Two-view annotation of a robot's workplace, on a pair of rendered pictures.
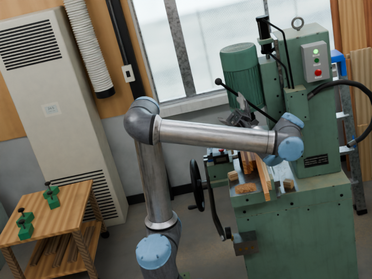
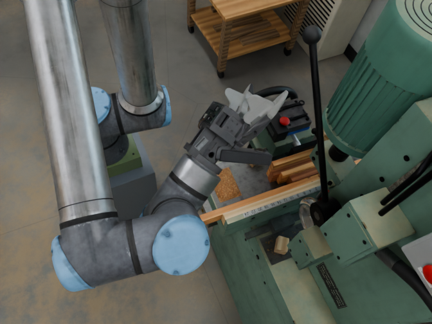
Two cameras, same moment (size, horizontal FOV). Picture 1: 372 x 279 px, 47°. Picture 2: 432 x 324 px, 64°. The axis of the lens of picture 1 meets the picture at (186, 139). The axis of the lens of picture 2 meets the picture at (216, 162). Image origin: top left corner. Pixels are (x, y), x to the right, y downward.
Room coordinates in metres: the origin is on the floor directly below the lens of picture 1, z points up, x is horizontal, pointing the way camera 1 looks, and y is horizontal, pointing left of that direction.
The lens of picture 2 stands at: (1.45, -0.55, 1.83)
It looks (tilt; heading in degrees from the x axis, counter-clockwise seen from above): 61 degrees down; 52
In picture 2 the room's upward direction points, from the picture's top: 10 degrees clockwise
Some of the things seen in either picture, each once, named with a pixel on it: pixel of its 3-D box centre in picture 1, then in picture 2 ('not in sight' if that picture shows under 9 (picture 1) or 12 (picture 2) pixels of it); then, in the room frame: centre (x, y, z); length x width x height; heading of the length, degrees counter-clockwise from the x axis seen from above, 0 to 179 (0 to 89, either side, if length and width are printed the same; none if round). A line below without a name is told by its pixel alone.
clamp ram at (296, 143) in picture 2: (233, 156); (296, 144); (2.01, -0.22, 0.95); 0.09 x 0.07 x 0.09; 173
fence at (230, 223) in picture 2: (263, 155); (319, 191); (1.99, -0.37, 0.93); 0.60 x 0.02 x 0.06; 173
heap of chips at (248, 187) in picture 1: (244, 186); (224, 182); (1.76, -0.22, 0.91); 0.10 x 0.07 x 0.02; 83
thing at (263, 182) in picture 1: (258, 162); (296, 186); (1.94, -0.33, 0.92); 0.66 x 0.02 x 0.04; 173
